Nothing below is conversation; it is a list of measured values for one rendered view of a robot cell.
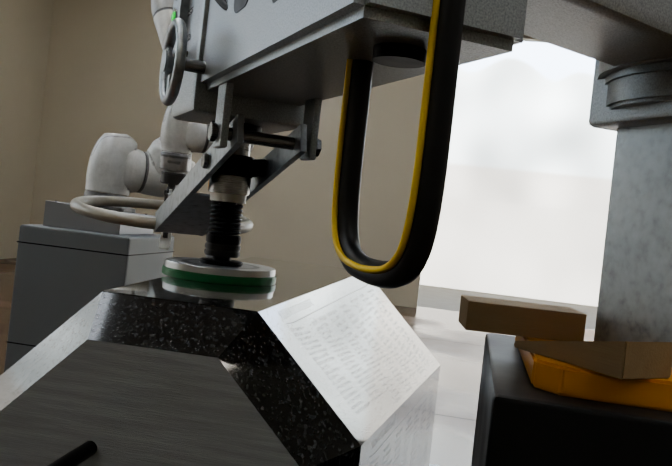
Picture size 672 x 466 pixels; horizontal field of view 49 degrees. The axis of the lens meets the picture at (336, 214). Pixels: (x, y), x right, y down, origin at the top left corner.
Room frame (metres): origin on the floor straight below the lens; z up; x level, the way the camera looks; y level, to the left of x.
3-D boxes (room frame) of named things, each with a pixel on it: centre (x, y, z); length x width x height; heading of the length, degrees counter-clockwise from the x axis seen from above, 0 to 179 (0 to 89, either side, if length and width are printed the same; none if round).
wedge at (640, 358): (1.07, -0.38, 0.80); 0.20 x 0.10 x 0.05; 30
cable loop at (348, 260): (0.83, -0.05, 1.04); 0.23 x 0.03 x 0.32; 23
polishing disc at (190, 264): (1.43, 0.21, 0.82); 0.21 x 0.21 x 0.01
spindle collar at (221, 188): (1.42, 0.21, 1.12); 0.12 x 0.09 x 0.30; 23
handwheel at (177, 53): (1.28, 0.27, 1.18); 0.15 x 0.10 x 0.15; 23
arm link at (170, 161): (2.25, 0.50, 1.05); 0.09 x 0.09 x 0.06
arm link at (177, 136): (2.25, 0.49, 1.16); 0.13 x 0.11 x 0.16; 118
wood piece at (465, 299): (1.30, -0.34, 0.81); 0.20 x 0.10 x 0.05; 87
